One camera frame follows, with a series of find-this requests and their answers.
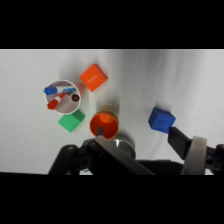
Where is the blue marker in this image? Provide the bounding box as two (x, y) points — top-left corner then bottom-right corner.
(43, 84), (76, 97)

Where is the orange and yellow cup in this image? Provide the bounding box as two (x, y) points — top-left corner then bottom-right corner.
(89, 105), (120, 140)

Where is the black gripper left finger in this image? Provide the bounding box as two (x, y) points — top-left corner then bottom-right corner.
(92, 134), (156, 176)

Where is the white cup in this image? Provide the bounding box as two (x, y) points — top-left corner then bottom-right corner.
(43, 79), (83, 115)

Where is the green cube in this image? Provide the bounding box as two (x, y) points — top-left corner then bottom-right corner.
(57, 109), (87, 134)

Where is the red marker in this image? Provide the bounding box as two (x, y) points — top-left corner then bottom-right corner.
(46, 92), (68, 111)

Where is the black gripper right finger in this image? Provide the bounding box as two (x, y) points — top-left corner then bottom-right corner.
(167, 125), (208, 176)

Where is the blue cube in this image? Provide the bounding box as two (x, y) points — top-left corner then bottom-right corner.
(147, 106), (177, 135)

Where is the orange cube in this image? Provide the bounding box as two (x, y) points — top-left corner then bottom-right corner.
(78, 63), (109, 93)

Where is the steel saucepan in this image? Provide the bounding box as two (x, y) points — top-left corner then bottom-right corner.
(113, 132), (137, 160)

